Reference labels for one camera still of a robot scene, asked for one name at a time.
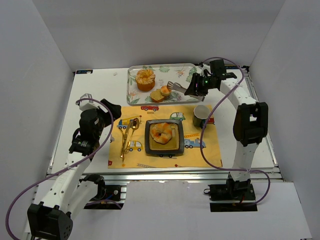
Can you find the metal serving tongs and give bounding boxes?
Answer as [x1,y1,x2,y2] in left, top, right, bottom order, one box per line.
[166,81,205,102]

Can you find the small round bun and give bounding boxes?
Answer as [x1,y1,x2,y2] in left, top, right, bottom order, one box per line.
[160,85,172,97]

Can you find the twisted ring bread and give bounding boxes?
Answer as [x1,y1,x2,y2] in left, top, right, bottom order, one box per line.
[150,122,172,144]

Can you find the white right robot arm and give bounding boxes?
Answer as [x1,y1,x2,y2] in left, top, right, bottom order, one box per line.
[184,57,269,184]

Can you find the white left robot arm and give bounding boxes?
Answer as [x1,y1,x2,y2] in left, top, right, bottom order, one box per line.
[27,98,122,240]

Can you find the sliced bread piece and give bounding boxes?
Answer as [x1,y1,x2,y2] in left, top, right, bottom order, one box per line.
[149,89,166,103]

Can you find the floral serving tray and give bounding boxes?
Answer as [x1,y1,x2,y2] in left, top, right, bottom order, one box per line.
[126,63,199,106]

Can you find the gold knife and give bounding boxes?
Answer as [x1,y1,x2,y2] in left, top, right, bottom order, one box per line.
[120,119,133,161]

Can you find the green mug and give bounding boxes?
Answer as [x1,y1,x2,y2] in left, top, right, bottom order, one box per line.
[192,105,211,129]

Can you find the gold spoon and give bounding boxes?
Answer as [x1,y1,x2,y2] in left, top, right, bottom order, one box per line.
[124,117,140,154]

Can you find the yellow vehicle-print placemat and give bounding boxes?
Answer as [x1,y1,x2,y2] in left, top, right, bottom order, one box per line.
[108,103,222,169]

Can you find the gold fork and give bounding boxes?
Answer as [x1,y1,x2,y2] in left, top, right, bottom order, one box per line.
[120,127,129,162]

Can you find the sugar-topped round cake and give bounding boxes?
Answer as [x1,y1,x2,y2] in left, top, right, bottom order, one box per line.
[135,69,156,92]

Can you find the dark square plate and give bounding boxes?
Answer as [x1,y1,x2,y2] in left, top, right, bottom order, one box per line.
[144,119,184,158]

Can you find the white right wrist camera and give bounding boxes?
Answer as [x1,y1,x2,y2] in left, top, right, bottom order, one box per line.
[198,63,212,78]

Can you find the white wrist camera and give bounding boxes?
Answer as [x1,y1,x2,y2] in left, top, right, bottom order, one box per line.
[75,93,98,112]
[198,63,212,78]

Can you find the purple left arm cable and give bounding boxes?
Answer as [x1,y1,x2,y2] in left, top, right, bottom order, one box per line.
[5,98,114,240]

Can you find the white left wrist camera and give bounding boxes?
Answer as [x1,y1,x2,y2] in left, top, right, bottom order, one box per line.
[75,93,98,112]

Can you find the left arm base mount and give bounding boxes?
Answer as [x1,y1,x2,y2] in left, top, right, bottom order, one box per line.
[78,174,125,202]

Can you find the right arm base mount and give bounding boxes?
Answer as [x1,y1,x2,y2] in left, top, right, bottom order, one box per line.
[203,177,258,213]

